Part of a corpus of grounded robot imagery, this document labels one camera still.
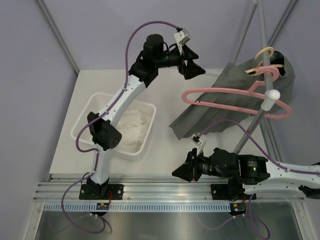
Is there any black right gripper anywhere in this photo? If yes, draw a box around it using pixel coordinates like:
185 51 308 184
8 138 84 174
172 147 234 182

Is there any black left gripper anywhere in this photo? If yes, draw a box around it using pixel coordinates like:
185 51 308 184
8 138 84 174
154 42 205 79

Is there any grey pleated skirt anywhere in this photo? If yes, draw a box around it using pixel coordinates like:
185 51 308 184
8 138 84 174
169 51 296 140

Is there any pink plastic hanger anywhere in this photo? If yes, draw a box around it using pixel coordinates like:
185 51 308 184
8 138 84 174
180 63 296 122

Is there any beige wooden hanger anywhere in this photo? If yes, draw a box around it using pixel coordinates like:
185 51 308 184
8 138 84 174
245 46 275 77

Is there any white skirt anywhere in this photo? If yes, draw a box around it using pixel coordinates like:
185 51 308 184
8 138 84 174
116 109 152 153

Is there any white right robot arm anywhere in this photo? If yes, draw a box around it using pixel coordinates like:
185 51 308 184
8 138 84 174
172 147 320 201

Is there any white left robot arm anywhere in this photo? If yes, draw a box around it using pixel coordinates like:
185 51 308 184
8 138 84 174
79 29 206 200

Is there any grey clothes rack pole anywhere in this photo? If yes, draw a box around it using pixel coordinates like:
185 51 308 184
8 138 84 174
232 0 281 155

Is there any white plastic basket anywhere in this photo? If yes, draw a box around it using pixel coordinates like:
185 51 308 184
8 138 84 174
70 92 156 161

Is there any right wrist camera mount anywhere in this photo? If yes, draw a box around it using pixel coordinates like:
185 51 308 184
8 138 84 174
190 134 207 156

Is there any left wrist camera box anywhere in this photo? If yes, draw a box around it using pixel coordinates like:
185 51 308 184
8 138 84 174
173 27 191 47

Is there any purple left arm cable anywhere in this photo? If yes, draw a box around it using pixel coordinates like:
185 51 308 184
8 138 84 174
61 21 182 235

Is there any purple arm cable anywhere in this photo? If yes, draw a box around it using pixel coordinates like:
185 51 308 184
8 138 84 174
61 21 182 235
197 119 320 176

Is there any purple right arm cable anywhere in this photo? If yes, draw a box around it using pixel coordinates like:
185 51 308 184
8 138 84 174
197 119 320 176

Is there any white slotted cable duct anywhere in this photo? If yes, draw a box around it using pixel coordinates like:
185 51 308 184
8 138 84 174
43 202 231 212

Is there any aluminium mounting rail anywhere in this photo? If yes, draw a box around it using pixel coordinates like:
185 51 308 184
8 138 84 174
33 174 305 205

